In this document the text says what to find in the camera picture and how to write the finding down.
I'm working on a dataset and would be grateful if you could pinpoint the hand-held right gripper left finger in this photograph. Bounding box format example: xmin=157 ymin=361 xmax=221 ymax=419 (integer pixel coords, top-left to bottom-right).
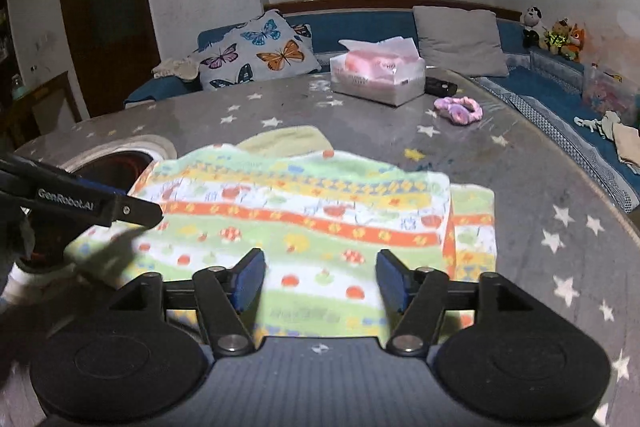
xmin=65 ymin=248 xmax=267 ymax=357

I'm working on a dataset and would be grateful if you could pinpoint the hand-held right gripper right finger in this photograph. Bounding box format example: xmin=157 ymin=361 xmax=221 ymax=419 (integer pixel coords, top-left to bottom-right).
xmin=376 ymin=248 xmax=577 ymax=357

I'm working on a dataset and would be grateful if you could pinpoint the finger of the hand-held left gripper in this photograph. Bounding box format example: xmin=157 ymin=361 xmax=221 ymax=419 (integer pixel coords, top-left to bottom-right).
xmin=75 ymin=177 xmax=129 ymax=196
xmin=112 ymin=195 xmax=164 ymax=229

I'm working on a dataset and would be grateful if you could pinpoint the patterned green children's shirt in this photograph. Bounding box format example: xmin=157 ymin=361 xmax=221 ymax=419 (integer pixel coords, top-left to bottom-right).
xmin=65 ymin=126 xmax=498 ymax=340

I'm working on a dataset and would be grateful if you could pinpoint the person's left forearm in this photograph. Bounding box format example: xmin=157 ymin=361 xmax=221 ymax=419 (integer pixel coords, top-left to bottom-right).
xmin=0 ymin=264 xmax=76 ymax=314

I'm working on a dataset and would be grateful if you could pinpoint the black round hotplate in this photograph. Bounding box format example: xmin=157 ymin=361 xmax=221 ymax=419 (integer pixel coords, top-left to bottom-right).
xmin=80 ymin=150 xmax=153 ymax=188

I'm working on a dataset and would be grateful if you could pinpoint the wooden side table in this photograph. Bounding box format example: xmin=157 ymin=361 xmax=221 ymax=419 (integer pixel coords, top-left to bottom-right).
xmin=7 ymin=71 xmax=83 ymax=142

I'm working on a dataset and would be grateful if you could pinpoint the beige lace cloth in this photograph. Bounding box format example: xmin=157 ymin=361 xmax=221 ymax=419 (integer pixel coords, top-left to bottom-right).
xmin=151 ymin=57 xmax=201 ymax=82

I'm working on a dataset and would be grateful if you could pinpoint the dark wooden shelf cabinet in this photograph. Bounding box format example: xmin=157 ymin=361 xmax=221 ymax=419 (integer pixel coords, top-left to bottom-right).
xmin=0 ymin=0 xmax=23 ymax=138

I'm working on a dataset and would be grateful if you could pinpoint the grey star tablecloth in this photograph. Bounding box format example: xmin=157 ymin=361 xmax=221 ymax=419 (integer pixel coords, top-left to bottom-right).
xmin=0 ymin=67 xmax=640 ymax=427

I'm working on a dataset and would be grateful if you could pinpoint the pink hair scrunchie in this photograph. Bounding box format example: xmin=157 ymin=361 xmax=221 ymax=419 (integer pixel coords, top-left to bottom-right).
xmin=434 ymin=96 xmax=483 ymax=125

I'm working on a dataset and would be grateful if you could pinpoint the pink tissue box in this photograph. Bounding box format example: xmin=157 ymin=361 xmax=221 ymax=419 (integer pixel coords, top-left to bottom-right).
xmin=329 ymin=36 xmax=427 ymax=108

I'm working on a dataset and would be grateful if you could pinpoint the butterfly print pillow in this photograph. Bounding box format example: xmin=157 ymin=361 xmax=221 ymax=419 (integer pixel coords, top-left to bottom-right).
xmin=192 ymin=9 xmax=322 ymax=92

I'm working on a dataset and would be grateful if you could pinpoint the black remote control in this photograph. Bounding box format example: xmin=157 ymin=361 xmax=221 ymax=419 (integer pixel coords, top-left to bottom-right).
xmin=424 ymin=77 xmax=458 ymax=96

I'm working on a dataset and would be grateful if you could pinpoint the grey pillow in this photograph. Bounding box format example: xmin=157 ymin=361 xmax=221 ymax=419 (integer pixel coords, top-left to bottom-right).
xmin=412 ymin=5 xmax=510 ymax=78

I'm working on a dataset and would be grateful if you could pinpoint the small white toy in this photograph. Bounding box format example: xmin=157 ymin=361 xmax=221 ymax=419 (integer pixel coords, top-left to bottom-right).
xmin=574 ymin=116 xmax=608 ymax=136

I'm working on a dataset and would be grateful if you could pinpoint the blue sofa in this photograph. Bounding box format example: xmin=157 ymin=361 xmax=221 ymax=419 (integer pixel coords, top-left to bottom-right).
xmin=124 ymin=9 xmax=640 ymax=212

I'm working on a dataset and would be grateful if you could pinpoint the clear plastic storage box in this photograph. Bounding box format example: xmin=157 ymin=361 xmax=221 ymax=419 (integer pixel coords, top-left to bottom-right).
xmin=582 ymin=63 xmax=640 ymax=118

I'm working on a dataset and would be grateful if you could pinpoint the panda plush toy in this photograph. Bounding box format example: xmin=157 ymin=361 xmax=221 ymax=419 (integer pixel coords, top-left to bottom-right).
xmin=520 ymin=5 xmax=545 ymax=50

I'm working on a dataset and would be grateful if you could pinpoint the brown bear plush toy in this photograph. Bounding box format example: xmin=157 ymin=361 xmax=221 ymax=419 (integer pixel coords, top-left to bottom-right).
xmin=539 ymin=18 xmax=573 ymax=56

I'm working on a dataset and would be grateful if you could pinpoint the orange fox plush toy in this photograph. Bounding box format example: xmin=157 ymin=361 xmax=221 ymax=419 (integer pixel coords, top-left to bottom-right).
xmin=562 ymin=24 xmax=587 ymax=64

